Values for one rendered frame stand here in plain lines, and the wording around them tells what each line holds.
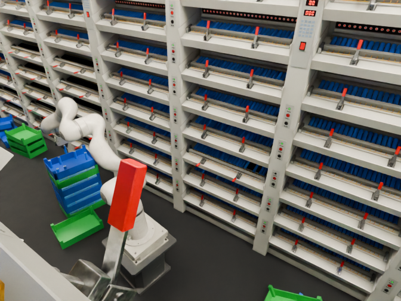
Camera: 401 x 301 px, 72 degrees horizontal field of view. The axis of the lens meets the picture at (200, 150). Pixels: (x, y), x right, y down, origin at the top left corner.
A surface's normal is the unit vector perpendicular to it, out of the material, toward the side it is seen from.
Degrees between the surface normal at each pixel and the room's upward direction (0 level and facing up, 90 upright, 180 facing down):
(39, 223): 0
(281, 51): 21
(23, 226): 0
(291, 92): 90
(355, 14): 111
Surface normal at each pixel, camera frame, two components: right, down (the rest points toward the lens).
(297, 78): -0.55, 0.44
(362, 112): -0.18, -0.62
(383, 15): -0.53, 0.72
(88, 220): 0.02, -0.84
